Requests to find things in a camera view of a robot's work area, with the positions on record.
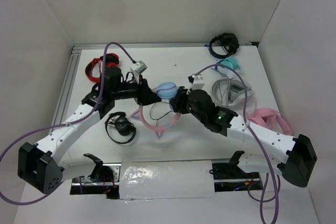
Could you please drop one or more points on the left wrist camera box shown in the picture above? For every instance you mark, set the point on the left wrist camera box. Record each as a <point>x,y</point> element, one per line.
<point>137,69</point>

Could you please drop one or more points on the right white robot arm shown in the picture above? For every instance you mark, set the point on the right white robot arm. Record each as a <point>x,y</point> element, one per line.
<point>295,156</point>

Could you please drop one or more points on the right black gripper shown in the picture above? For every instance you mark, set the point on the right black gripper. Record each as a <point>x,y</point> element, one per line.
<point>180,97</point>

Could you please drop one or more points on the blue pink cat-ear headphones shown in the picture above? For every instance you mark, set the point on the blue pink cat-ear headphones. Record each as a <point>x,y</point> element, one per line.
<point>165,91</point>

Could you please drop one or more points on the small black headphones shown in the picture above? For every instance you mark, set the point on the small black headphones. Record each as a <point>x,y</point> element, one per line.
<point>124,127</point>

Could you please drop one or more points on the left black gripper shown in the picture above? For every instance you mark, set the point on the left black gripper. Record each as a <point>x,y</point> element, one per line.
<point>145,95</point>

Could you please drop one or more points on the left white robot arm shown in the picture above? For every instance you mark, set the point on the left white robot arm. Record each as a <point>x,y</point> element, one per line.
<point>39,164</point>

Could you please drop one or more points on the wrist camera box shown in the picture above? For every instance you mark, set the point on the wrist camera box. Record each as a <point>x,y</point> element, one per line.
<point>137,69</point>
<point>196,82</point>

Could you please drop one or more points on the aluminium frame rail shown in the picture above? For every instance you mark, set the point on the aluminium frame rail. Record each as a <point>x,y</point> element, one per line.
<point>187,138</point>

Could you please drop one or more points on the red black headphones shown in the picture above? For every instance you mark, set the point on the red black headphones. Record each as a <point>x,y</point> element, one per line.
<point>93,70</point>

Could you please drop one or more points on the white taped sheet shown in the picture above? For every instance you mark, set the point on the white taped sheet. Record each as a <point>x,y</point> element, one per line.
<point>166,180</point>

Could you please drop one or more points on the teal white headphones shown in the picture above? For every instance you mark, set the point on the teal white headphones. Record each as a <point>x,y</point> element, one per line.
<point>230,62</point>

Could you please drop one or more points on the black headphones far corner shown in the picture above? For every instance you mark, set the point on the black headphones far corner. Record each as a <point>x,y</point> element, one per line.
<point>228,42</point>

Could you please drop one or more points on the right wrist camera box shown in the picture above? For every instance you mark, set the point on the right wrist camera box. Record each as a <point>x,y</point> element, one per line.
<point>196,82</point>

